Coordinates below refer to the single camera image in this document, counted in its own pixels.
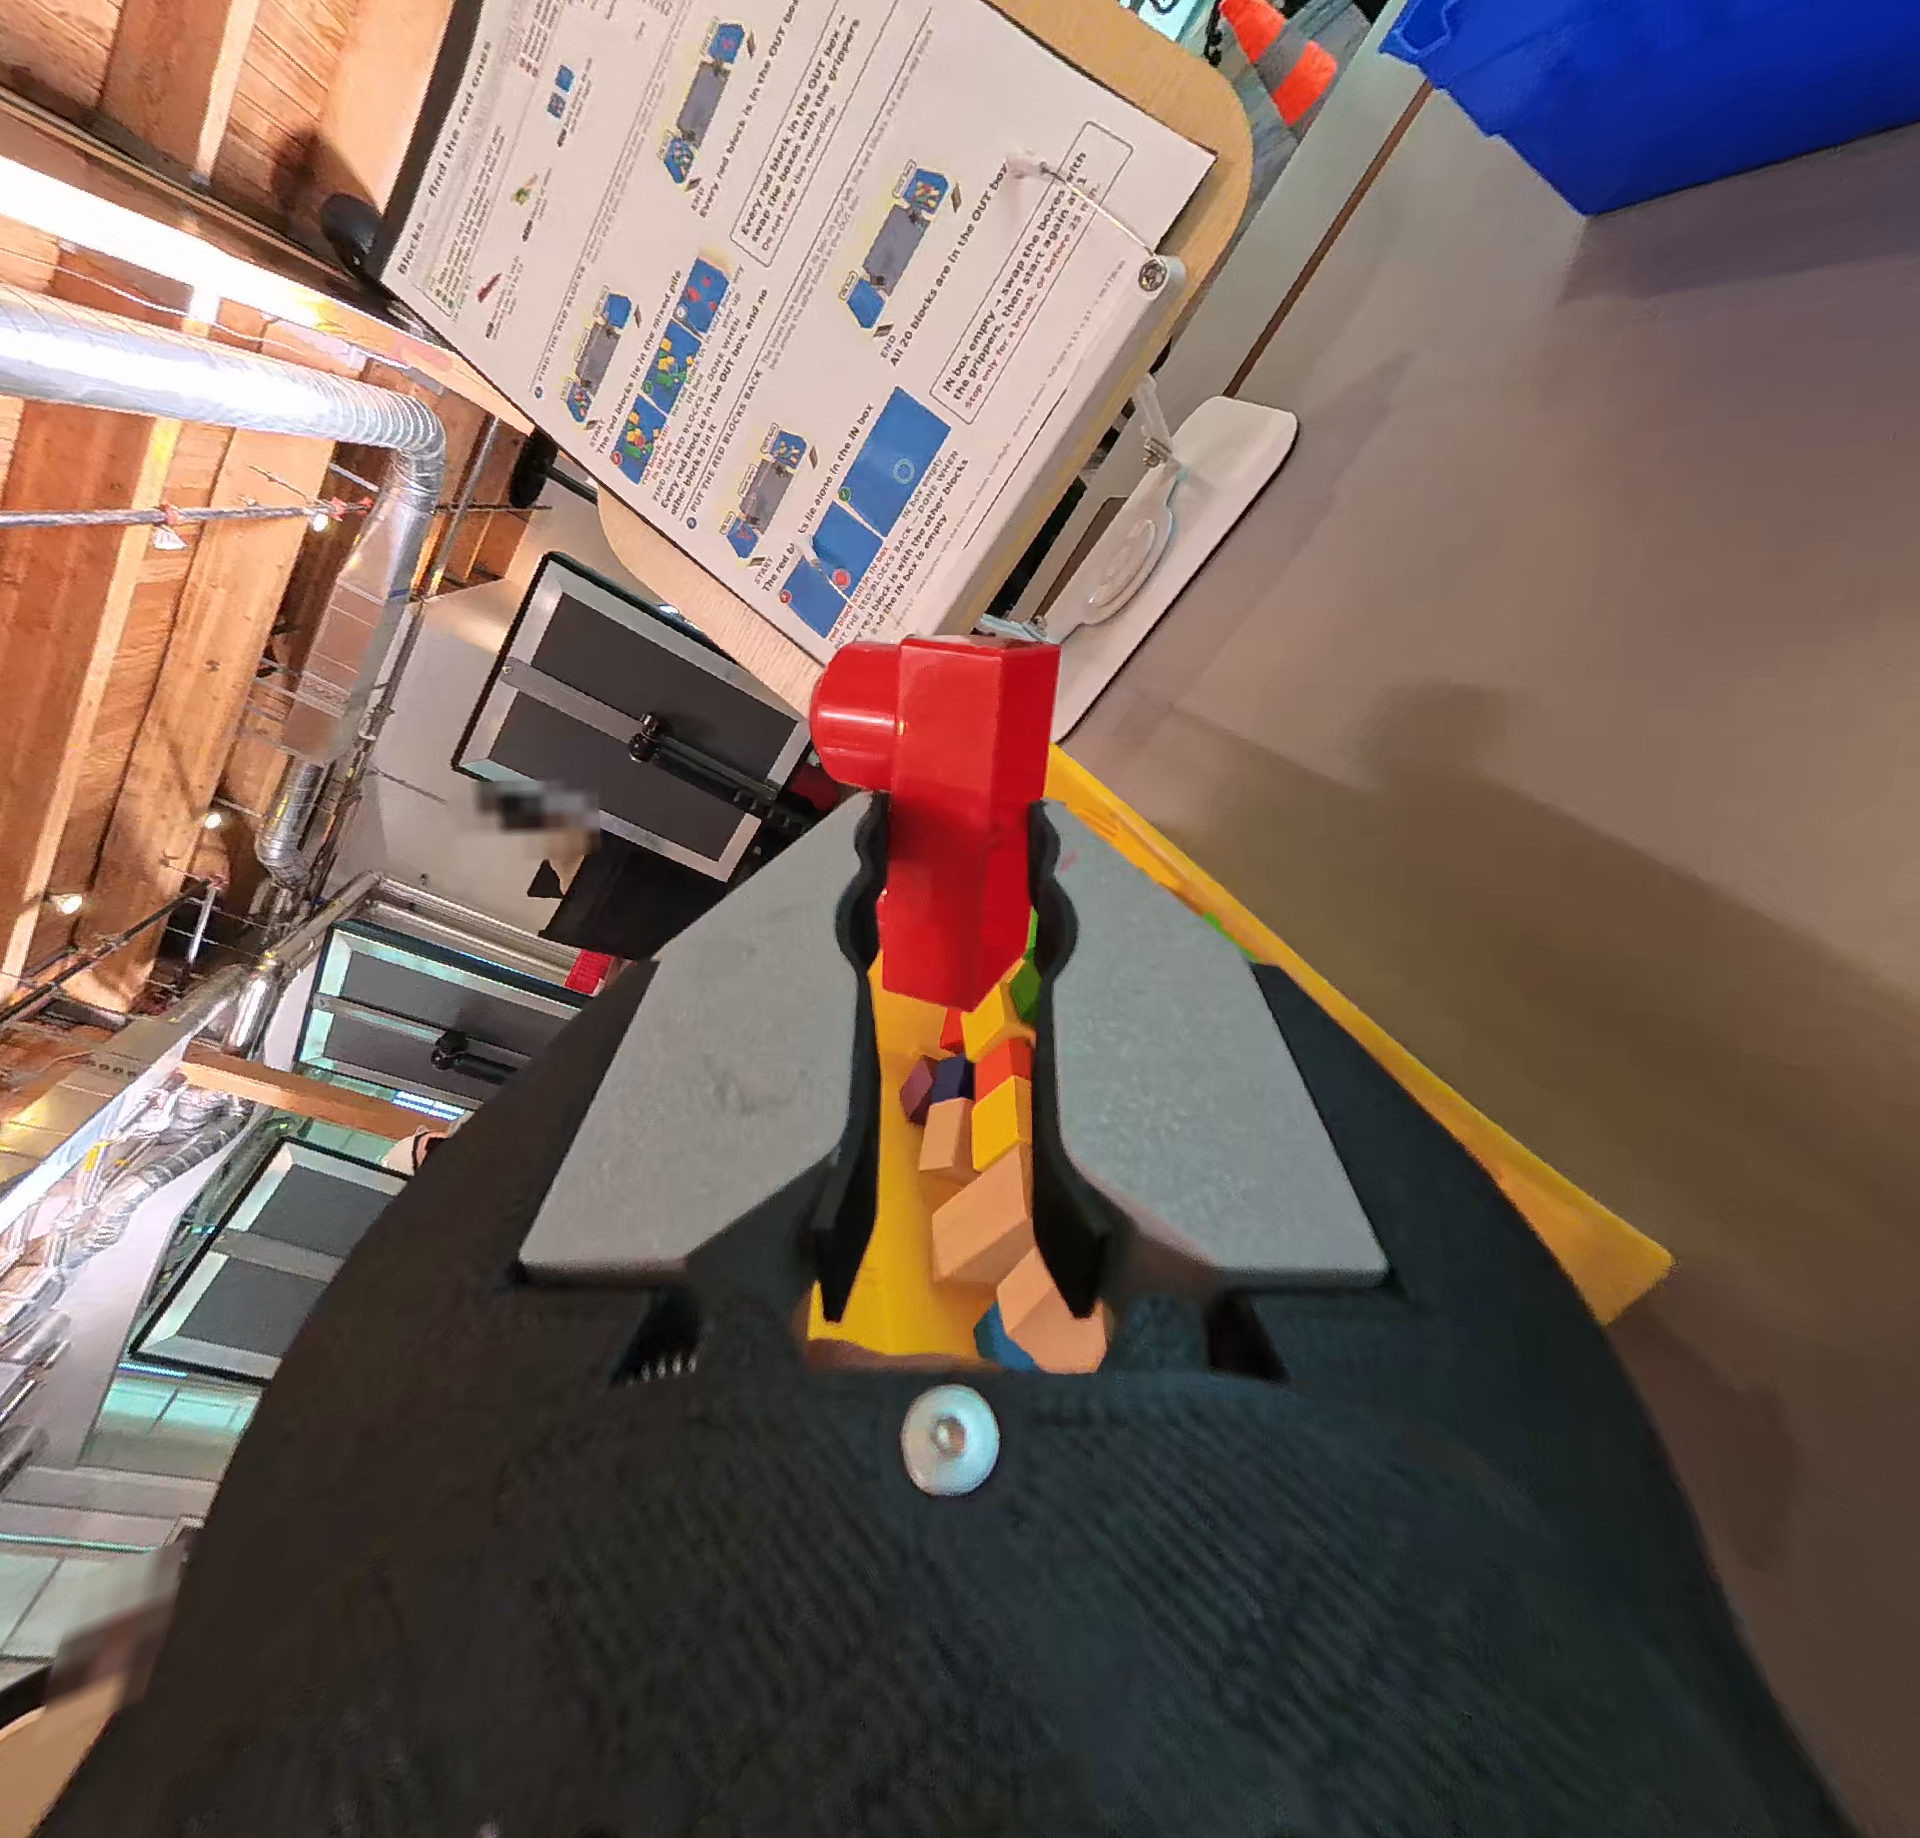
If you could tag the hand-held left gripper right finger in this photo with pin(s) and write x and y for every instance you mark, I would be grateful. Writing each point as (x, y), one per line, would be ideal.
(1201, 1103)

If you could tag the red two-stud plastic brick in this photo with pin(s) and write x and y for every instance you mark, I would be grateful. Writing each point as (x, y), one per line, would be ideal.
(960, 818)

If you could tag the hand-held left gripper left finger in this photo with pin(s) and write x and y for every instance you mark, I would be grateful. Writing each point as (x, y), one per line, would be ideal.
(691, 1103)

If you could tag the metal ceiling pipe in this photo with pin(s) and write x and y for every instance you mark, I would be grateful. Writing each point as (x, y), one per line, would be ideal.
(225, 383)

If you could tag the black floor lamp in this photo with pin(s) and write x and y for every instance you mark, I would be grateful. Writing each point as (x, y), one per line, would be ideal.
(527, 469)

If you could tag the blue plastic bin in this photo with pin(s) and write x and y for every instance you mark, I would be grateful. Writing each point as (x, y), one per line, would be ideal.
(1681, 53)

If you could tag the orange traffic cone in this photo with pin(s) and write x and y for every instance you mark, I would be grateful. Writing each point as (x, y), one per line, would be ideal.
(1275, 53)

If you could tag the blue half-round wooden piece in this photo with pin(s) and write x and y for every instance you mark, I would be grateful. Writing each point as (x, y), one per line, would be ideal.
(1002, 1338)

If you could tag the black dome camera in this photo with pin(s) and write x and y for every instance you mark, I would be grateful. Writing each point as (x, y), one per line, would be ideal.
(357, 233)

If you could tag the yellow plastic bin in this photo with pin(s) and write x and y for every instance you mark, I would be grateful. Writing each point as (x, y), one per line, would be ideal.
(1500, 1164)

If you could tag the white stand base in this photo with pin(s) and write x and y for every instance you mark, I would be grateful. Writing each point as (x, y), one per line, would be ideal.
(1215, 489)

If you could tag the pile of coloured wooden blocks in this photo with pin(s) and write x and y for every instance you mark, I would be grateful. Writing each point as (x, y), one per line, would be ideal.
(982, 1224)

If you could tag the grey framed panel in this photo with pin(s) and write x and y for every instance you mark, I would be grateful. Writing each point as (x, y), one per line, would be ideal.
(256, 1268)
(631, 698)
(405, 999)

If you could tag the black panel tripod stand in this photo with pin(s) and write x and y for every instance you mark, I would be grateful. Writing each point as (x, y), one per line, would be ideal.
(706, 760)

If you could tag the printed instruction sheet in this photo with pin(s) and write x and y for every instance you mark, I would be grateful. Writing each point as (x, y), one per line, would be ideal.
(780, 264)

